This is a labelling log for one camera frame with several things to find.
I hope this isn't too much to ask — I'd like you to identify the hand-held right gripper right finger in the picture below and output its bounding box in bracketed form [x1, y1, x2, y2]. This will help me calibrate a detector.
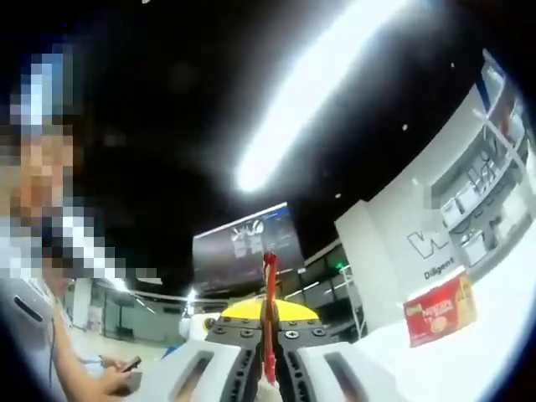
[274, 299, 403, 402]

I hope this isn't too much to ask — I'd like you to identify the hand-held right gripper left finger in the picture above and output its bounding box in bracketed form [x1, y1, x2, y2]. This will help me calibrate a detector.
[137, 299, 265, 402]

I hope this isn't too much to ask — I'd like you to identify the black smartphone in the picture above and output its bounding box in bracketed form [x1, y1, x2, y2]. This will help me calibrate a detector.
[120, 355, 143, 374]

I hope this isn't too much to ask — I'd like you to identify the red coffee pouch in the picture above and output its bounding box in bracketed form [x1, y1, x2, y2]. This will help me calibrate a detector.
[258, 250, 281, 384]

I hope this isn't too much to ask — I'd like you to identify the red coffee box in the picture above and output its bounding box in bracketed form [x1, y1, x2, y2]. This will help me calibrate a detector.
[402, 270, 478, 348]

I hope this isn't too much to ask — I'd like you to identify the person's left hand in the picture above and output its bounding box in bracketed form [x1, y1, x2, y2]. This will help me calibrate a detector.
[98, 355, 142, 397]

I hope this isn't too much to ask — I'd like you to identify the person's grey shirt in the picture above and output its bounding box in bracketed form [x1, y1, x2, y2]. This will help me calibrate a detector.
[0, 278, 64, 399]

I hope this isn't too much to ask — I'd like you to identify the group of white storage bins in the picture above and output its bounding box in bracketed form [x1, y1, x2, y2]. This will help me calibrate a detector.
[439, 125, 528, 265]

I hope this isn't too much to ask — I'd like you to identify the grey metal shelf rack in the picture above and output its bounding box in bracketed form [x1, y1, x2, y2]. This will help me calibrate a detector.
[430, 48, 533, 269]

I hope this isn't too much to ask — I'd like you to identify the long ceiling light strip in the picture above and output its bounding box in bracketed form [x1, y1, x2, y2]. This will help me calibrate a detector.
[234, 0, 410, 193]

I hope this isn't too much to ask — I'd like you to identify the large dark wall monitor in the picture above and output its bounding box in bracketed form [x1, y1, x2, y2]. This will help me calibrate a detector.
[191, 201, 306, 294]

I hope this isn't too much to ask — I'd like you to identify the white metal frame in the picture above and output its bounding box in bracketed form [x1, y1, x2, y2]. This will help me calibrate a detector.
[339, 264, 369, 336]

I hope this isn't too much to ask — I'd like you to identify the thin black cable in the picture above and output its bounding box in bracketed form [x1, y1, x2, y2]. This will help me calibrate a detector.
[49, 316, 58, 389]

